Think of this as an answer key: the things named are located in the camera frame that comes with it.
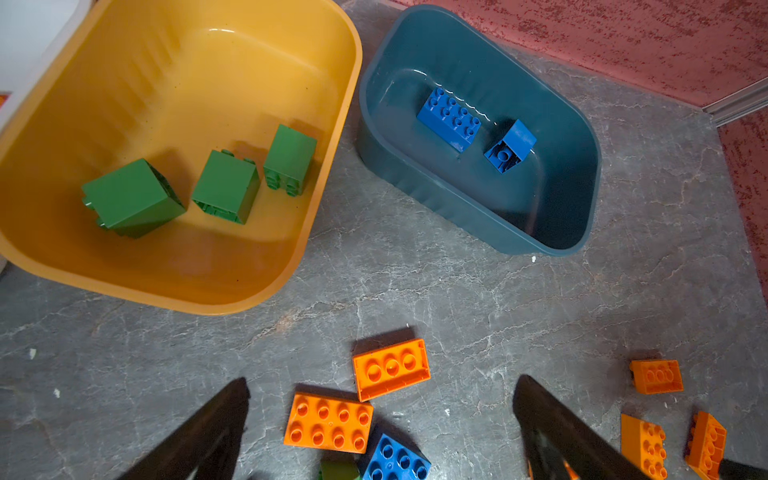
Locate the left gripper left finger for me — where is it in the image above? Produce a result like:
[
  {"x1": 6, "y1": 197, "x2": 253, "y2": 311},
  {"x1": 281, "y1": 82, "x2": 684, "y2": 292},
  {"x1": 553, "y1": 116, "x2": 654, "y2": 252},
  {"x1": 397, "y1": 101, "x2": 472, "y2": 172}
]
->
[{"x1": 121, "y1": 377, "x2": 250, "y2": 479}]

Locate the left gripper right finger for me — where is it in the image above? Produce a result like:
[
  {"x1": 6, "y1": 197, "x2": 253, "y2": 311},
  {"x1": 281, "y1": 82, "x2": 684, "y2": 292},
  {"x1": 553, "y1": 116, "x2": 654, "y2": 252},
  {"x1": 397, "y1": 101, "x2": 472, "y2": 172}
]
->
[{"x1": 513, "y1": 374, "x2": 646, "y2": 479}]

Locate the green lego brick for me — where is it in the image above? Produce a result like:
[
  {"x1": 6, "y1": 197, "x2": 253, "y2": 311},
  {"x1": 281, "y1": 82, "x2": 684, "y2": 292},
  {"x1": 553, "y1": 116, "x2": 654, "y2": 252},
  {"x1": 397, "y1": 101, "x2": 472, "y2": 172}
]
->
[
  {"x1": 318, "y1": 460, "x2": 361, "y2": 480},
  {"x1": 191, "y1": 150, "x2": 260, "y2": 225},
  {"x1": 81, "y1": 158, "x2": 186, "y2": 239},
  {"x1": 264, "y1": 125, "x2": 317, "y2": 197}
]

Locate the blue long lego brick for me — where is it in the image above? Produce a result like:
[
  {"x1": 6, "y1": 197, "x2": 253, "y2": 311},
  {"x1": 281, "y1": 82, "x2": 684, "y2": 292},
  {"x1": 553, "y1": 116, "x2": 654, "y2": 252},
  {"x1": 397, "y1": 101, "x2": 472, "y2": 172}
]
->
[{"x1": 417, "y1": 87, "x2": 481, "y2": 153}]

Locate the orange lego brick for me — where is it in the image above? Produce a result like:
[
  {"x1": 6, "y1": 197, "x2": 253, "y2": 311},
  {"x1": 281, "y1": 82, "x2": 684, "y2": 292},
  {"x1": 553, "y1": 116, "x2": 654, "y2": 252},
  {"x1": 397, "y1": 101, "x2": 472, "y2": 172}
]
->
[
  {"x1": 621, "y1": 414, "x2": 668, "y2": 479},
  {"x1": 353, "y1": 339, "x2": 431, "y2": 402},
  {"x1": 685, "y1": 411, "x2": 727, "y2": 480},
  {"x1": 629, "y1": 360, "x2": 684, "y2": 395}
]

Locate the large orange lego plate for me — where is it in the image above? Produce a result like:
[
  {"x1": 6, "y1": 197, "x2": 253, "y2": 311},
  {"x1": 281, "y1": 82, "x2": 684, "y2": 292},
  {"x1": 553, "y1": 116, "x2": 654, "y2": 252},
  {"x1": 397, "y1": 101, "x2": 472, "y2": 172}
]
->
[{"x1": 284, "y1": 392, "x2": 374, "y2": 454}]

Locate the yellow plastic bin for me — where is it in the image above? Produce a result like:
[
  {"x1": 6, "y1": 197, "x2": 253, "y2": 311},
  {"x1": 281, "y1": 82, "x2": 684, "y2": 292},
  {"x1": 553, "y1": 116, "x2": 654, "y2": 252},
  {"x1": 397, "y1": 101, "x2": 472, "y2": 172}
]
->
[{"x1": 1, "y1": 1, "x2": 363, "y2": 315}]

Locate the teal plastic bin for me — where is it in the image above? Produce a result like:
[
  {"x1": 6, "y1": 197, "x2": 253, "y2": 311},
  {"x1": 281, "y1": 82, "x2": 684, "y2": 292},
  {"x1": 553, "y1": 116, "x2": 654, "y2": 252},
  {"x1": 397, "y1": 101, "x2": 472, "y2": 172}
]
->
[{"x1": 356, "y1": 5, "x2": 602, "y2": 256}]

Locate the white plastic bin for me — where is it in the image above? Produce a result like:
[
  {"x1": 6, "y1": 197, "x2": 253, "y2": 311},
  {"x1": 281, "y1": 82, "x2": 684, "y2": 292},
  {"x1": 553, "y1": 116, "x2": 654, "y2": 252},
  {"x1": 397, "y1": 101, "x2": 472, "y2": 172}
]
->
[{"x1": 1, "y1": 0, "x2": 93, "y2": 126}]

